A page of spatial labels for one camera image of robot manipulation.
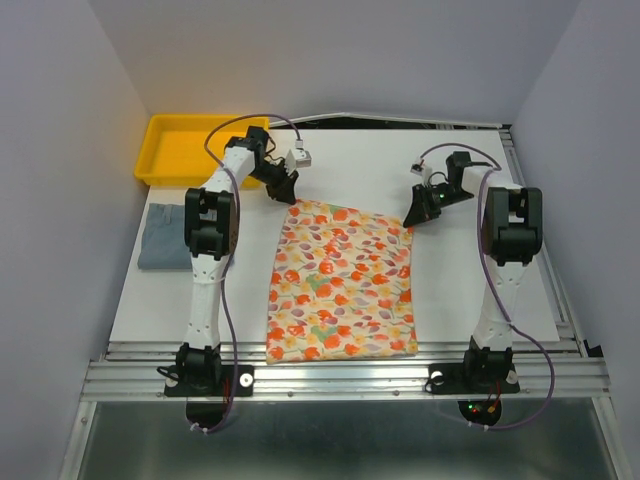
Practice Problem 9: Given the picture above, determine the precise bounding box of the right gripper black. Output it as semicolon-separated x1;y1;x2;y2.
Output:
402;181;474;227

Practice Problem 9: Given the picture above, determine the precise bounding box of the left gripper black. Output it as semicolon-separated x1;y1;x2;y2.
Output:
249;158;299;205

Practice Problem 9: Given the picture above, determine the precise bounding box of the floral orange skirt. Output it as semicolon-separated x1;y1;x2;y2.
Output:
266;200;418;364

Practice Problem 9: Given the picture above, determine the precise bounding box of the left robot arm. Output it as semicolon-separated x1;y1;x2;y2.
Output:
158;126;308;397

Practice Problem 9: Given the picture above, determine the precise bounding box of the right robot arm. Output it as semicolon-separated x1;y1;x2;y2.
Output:
404;144;543;395

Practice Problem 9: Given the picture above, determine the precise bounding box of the yellow plastic tray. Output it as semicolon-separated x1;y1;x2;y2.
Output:
134;114;269;188

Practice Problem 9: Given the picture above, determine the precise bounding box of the folded light blue skirt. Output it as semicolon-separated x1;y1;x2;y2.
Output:
137;203;191;271

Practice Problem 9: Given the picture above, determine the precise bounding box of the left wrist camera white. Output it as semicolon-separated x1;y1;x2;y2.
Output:
284;148;312;175

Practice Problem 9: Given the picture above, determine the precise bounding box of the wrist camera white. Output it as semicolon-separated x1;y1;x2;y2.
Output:
284;148;312;175
410;159;435;187

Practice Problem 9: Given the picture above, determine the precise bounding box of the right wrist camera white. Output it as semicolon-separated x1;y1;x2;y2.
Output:
410;159;435;187

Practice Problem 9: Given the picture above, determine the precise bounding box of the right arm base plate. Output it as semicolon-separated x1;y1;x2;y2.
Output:
423;363;520;395

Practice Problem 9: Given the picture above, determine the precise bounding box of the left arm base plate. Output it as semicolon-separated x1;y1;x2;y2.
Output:
156;364;254;398

